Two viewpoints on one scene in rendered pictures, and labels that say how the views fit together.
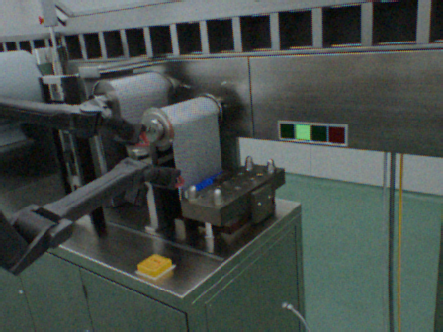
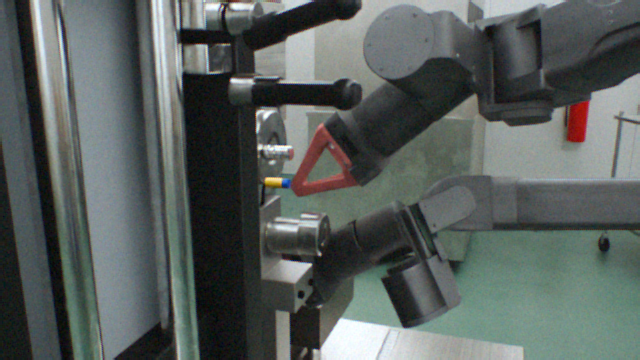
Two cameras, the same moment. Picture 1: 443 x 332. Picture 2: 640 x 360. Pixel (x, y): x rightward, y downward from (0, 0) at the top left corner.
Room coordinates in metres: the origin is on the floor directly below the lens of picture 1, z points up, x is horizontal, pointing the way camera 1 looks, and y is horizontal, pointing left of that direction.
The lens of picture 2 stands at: (1.49, 0.75, 1.36)
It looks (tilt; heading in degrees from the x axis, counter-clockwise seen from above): 15 degrees down; 250
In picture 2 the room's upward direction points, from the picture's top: straight up
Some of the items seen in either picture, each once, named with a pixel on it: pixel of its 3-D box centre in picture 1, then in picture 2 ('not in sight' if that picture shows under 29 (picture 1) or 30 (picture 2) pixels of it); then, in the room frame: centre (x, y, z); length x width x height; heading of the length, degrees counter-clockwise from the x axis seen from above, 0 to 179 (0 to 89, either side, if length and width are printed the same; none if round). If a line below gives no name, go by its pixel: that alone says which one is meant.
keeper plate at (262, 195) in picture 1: (262, 203); not in sight; (1.33, -0.12, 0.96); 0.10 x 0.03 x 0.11; 141
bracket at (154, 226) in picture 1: (149, 188); (279, 346); (1.35, 0.25, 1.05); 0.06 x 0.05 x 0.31; 141
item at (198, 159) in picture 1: (200, 162); not in sight; (1.41, 0.08, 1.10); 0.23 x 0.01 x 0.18; 141
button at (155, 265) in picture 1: (154, 265); not in sight; (1.08, 0.22, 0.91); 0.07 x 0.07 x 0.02; 51
